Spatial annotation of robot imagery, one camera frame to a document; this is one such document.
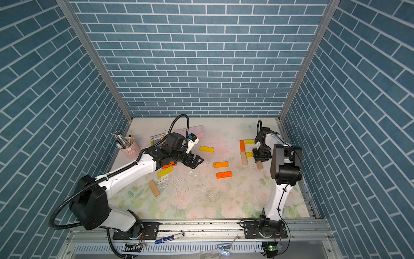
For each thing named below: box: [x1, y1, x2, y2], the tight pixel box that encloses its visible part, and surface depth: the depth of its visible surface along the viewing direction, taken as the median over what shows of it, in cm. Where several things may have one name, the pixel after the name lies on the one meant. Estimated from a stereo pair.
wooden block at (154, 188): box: [148, 180, 161, 197], surface depth 88 cm
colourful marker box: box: [149, 132, 167, 147], surface depth 110 cm
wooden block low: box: [256, 160, 264, 170], surface depth 98 cm
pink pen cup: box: [117, 137, 141, 160], surface depth 95 cm
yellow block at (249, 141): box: [243, 139, 255, 145], surface depth 108 cm
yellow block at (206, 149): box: [199, 145, 215, 154], surface depth 104 cm
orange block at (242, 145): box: [239, 140, 246, 153], surface depth 107 cm
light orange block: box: [212, 161, 230, 169], surface depth 98 cm
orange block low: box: [215, 171, 233, 180], surface depth 93 cm
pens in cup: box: [110, 130, 134, 149], surface depth 95 cm
